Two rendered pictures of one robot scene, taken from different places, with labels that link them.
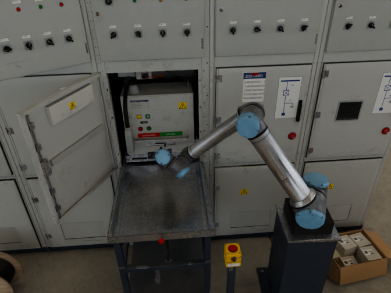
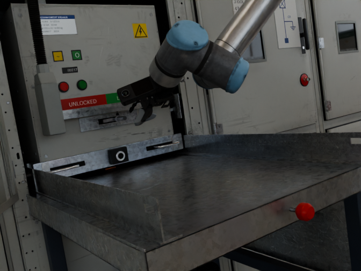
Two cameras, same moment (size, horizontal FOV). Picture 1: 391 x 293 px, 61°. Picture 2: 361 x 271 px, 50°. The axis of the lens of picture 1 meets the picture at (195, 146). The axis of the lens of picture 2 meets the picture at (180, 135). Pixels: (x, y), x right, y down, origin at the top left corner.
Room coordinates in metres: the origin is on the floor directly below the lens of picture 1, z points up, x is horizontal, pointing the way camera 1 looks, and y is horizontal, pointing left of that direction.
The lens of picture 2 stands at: (0.83, 0.73, 1.05)
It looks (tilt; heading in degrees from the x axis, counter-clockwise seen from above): 5 degrees down; 329
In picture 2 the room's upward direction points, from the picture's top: 9 degrees counter-clockwise
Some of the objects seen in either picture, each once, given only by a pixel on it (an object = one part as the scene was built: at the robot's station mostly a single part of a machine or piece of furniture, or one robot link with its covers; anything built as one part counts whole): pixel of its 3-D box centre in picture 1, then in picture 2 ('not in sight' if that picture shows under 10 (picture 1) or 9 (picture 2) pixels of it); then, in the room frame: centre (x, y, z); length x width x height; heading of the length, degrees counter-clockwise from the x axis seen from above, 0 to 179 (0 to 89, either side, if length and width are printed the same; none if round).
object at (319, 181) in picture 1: (313, 189); not in sight; (1.48, -0.68, 1.03); 0.17 x 0.15 x 0.18; 159
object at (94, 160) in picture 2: (162, 155); (114, 155); (2.07, 0.25, 0.89); 0.54 x 0.05 x 0.06; 93
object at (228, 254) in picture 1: (232, 254); not in sight; (1.17, -0.18, 0.85); 0.08 x 0.08 x 0.10; 3
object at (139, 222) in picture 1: (162, 197); (185, 189); (1.68, 0.23, 0.82); 0.68 x 0.62 x 0.06; 3
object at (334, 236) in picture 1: (306, 221); not in sight; (1.51, -0.69, 0.74); 0.32 x 0.32 x 0.02; 1
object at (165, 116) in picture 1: (159, 127); (103, 79); (2.05, 0.25, 1.15); 0.48 x 0.01 x 0.48; 93
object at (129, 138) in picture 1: (130, 140); (49, 104); (1.97, 0.46, 1.09); 0.08 x 0.05 x 0.17; 3
